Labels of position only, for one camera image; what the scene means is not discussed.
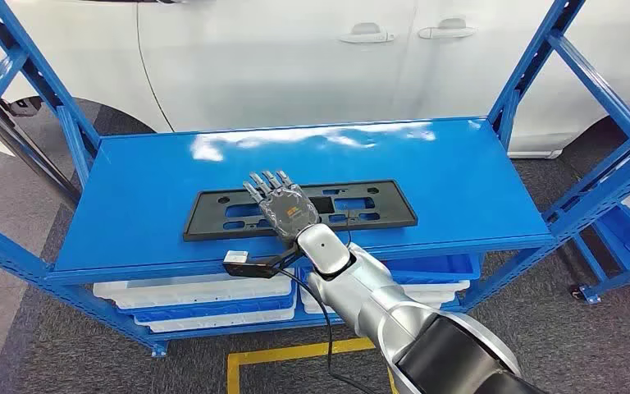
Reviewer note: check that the blue metal shelf rack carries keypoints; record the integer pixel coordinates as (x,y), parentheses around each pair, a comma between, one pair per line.
(347,163)

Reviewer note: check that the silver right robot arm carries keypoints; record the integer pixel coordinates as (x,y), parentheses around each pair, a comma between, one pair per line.
(369,293)

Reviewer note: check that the black plastic car part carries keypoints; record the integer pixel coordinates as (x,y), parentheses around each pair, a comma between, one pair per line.
(396,215)

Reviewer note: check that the blue rack on casters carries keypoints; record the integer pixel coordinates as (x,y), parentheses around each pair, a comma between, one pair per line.
(627,239)

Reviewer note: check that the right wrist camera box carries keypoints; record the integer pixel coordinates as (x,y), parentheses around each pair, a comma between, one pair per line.
(236,257)

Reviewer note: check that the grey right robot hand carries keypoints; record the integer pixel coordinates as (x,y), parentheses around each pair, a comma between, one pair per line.
(288,212)

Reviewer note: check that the white car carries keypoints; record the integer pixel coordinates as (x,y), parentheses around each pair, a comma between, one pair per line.
(266,65)

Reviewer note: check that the white plastic bin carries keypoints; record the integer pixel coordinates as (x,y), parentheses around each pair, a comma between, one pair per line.
(212,325)
(195,291)
(434,296)

